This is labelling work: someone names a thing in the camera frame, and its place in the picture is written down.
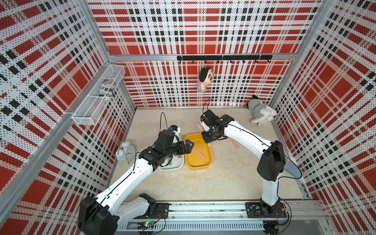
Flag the white plastic storage box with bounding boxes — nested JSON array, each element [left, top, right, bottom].
[[158, 154, 185, 172]]

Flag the yellow plastic storage box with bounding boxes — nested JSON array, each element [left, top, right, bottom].
[[185, 133, 212, 170]]

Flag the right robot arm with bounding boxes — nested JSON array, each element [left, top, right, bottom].
[[200, 110, 303, 217]]

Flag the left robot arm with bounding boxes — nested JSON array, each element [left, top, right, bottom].
[[78, 129, 194, 235]]

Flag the grey white plush toy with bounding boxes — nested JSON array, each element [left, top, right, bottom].
[[246, 95, 277, 126]]

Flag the cartoon boy doll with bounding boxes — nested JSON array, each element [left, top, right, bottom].
[[197, 67, 214, 92]]

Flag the white alarm clock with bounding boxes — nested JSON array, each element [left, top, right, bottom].
[[115, 141, 136, 163]]

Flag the green circuit board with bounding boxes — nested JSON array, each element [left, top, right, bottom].
[[126, 221, 154, 230]]

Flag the blue oval pad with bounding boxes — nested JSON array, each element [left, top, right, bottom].
[[284, 159, 303, 179]]

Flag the striped can in basket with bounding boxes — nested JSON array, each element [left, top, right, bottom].
[[99, 79, 115, 100]]

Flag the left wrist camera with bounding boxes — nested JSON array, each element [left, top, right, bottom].
[[169, 125, 181, 143]]

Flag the black hook rail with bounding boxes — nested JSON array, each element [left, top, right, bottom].
[[177, 55, 273, 61]]

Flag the clear wire wall basket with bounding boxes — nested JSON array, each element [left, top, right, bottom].
[[72, 65, 125, 126]]

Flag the metal base rail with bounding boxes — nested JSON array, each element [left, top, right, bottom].
[[115, 200, 333, 235]]

